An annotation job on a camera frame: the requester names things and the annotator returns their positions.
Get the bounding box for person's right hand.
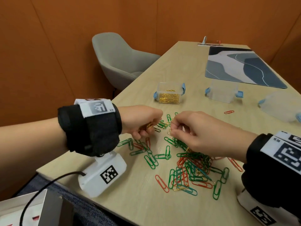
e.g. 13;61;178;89
170;111;259;164

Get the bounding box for pile of colored paper clips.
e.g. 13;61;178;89
117;110;244;201

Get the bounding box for grey white box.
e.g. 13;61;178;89
0;188;75;226

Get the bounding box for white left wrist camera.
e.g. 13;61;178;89
78;151;128;199

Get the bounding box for person's left hand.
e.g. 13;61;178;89
117;105;164;141

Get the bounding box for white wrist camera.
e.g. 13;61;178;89
78;151;128;199
237;189;301;226

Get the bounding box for handful of gold paper clips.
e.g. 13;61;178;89
139;122;155;132

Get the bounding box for person's left forearm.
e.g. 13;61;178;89
0;117;69;186

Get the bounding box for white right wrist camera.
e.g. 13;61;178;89
237;189;301;226

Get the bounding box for white left marker band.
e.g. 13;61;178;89
74;99;116;119

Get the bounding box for blue patterned desk mat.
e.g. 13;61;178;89
205;46;288;89

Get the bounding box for white marker band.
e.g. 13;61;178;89
260;131;301;175
74;99;116;119

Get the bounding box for grey shell chair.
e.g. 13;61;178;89
92;32;162;92

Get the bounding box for black camera cable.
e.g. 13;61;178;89
19;171;87;226

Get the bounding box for black right wrist strap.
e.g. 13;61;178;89
241;133;301;217

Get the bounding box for white right marker band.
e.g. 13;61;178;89
260;131;301;175

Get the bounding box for transparent box with blue latches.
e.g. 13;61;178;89
153;82;187;105
204;80;244;104
258;91;301;123

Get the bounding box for sorted heap of gold clips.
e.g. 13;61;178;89
159;89;181;105

